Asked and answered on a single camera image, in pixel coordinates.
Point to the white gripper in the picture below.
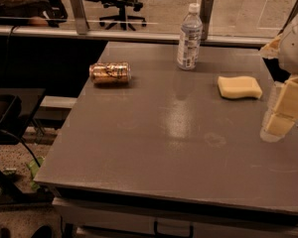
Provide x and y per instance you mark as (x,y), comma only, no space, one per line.
(295,52)

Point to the orange soda can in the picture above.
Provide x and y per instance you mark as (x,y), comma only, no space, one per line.
(110,73)

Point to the yellow sponge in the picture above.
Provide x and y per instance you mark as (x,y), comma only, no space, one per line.
(239,87)

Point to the clear plastic water bottle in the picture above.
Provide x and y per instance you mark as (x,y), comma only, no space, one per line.
(190,38)

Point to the metal railing bar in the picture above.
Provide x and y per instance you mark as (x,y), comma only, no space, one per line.
(133,37)

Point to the green crumpled wrapper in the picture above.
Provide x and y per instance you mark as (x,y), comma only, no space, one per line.
(33,167)

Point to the black side table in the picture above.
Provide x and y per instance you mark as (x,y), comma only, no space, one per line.
(17,109)

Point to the middle metal bracket post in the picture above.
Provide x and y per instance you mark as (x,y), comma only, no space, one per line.
(205,15)

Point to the left metal bracket post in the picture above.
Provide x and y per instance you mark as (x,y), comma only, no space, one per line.
(81,23)

